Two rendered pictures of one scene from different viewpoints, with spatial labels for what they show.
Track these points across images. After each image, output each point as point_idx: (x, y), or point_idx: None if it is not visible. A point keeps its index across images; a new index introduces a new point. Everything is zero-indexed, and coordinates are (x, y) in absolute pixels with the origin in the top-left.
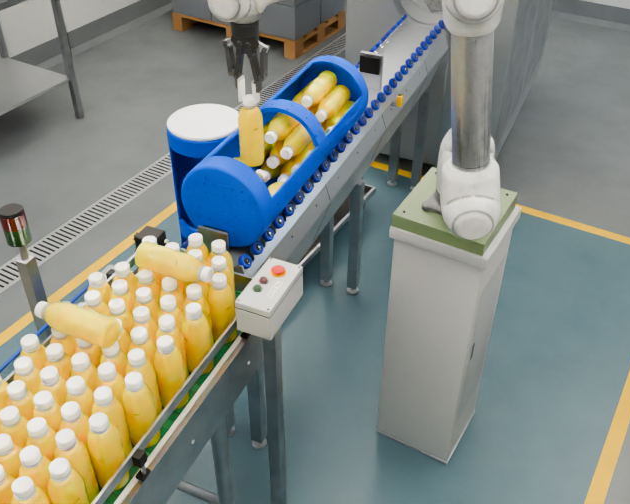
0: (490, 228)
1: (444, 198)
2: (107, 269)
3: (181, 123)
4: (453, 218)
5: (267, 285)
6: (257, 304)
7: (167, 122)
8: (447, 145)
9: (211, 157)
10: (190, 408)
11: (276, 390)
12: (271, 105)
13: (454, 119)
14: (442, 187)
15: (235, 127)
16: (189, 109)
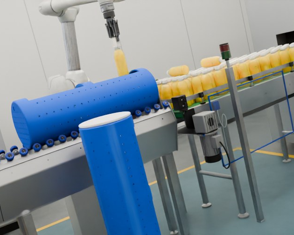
0: None
1: (87, 79)
2: (204, 114)
3: (119, 115)
4: (90, 81)
5: None
6: (160, 79)
7: (126, 115)
8: (65, 78)
9: (138, 70)
10: None
11: None
12: (88, 82)
13: (78, 51)
14: (84, 77)
15: (93, 118)
16: (104, 121)
